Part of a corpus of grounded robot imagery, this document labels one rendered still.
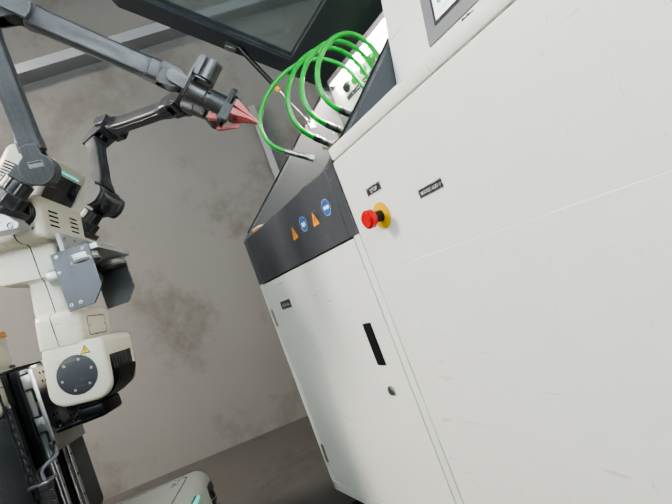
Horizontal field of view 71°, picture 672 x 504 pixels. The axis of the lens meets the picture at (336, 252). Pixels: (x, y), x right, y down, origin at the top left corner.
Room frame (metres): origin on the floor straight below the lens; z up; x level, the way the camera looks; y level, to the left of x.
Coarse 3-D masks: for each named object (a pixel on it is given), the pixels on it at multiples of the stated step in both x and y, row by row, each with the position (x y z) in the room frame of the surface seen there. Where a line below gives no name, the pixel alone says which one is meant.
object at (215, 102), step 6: (210, 90) 1.24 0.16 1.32; (234, 90) 1.26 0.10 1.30; (204, 96) 1.24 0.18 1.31; (210, 96) 1.24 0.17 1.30; (216, 96) 1.24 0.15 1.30; (222, 96) 1.25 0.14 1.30; (228, 96) 1.25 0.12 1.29; (204, 102) 1.25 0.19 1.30; (210, 102) 1.24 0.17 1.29; (216, 102) 1.24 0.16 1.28; (222, 102) 1.25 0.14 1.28; (228, 102) 1.25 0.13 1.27; (210, 108) 1.26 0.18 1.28; (216, 108) 1.25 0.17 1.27; (222, 108) 1.24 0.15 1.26; (222, 126) 1.29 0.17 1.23
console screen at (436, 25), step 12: (420, 0) 0.99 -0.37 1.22; (432, 0) 0.95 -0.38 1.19; (444, 0) 0.92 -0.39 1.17; (456, 0) 0.89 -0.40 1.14; (468, 0) 0.87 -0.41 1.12; (432, 12) 0.96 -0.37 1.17; (444, 12) 0.93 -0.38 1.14; (456, 12) 0.90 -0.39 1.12; (432, 24) 0.96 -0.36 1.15; (444, 24) 0.93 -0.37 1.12; (432, 36) 0.96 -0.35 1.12
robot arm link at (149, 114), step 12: (144, 108) 1.63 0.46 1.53; (156, 108) 1.58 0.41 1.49; (168, 108) 1.58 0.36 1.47; (180, 108) 1.56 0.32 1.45; (96, 120) 1.71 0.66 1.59; (108, 120) 1.70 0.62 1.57; (120, 120) 1.68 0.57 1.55; (132, 120) 1.65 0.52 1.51; (144, 120) 1.63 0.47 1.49; (156, 120) 1.63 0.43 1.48; (120, 132) 1.72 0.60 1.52
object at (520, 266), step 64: (384, 0) 1.11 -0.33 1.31; (576, 0) 0.48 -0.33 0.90; (640, 0) 0.44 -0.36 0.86; (448, 64) 0.65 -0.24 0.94; (512, 64) 0.57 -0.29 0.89; (576, 64) 0.51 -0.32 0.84; (640, 64) 0.46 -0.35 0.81; (384, 128) 0.80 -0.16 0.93; (448, 128) 0.68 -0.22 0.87; (512, 128) 0.60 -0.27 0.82; (576, 128) 0.53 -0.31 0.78; (640, 128) 0.48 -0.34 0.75; (384, 192) 0.86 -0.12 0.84; (448, 192) 0.73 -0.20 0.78; (512, 192) 0.63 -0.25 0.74; (576, 192) 0.56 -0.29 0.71; (640, 192) 0.50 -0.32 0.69; (384, 256) 0.92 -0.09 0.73; (448, 256) 0.77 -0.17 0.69; (512, 256) 0.66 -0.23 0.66; (576, 256) 0.58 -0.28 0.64; (640, 256) 0.52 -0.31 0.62; (448, 320) 0.82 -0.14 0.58; (512, 320) 0.70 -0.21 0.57; (576, 320) 0.61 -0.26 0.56; (640, 320) 0.54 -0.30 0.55; (448, 384) 0.88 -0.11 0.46; (512, 384) 0.75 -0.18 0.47; (576, 384) 0.65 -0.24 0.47; (640, 384) 0.57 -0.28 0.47; (448, 448) 0.95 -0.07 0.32; (512, 448) 0.79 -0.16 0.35; (576, 448) 0.68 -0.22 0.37; (640, 448) 0.60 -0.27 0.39
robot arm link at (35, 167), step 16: (0, 16) 1.04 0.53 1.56; (16, 16) 1.06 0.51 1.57; (0, 32) 1.06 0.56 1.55; (0, 48) 1.06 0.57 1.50; (0, 64) 1.06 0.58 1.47; (0, 80) 1.07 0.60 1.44; (16, 80) 1.08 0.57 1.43; (0, 96) 1.07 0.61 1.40; (16, 96) 1.08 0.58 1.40; (16, 112) 1.09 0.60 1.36; (16, 128) 1.09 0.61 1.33; (32, 128) 1.10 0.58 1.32; (16, 144) 1.09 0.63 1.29; (32, 144) 1.09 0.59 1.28; (32, 160) 1.09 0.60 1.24; (48, 160) 1.11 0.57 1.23; (32, 176) 1.10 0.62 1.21; (48, 176) 1.11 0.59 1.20
